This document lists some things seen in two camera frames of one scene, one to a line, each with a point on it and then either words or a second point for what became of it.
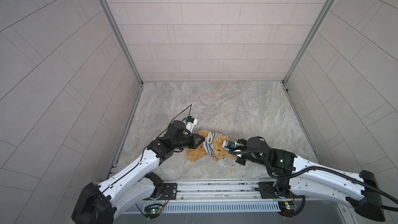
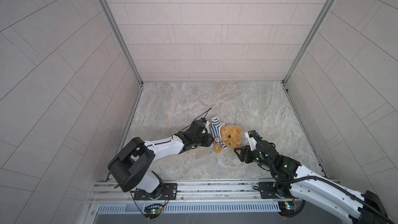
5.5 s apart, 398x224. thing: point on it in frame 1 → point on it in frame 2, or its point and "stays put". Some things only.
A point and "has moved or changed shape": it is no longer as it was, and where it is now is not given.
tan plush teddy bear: x=219 y=153 → x=230 y=137
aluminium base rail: x=219 y=190 stays put
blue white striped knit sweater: x=208 y=143 has moved or changed shape
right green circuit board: x=287 y=208 stays put
